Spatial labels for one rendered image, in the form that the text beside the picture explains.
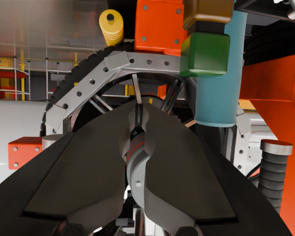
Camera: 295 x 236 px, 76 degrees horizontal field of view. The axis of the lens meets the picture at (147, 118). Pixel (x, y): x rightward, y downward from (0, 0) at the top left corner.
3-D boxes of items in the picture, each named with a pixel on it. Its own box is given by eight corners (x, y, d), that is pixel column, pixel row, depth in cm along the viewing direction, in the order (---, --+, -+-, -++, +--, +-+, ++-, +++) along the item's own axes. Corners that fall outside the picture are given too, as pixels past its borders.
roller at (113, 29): (108, 39, 72) (108, 55, 72) (97, 2, 43) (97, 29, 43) (124, 40, 72) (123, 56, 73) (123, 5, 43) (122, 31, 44)
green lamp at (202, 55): (180, 40, 22) (177, 76, 22) (192, 28, 18) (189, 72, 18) (213, 43, 22) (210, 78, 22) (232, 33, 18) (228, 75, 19)
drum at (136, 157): (127, 127, 55) (125, 173, 57) (128, 147, 34) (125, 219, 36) (174, 129, 57) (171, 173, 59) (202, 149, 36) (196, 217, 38)
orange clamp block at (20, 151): (56, 136, 54) (23, 136, 53) (45, 143, 47) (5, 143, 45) (56, 160, 55) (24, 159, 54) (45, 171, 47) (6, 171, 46)
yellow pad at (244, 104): (221, 98, 113) (220, 106, 114) (234, 99, 99) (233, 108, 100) (243, 99, 115) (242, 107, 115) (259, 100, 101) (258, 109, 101)
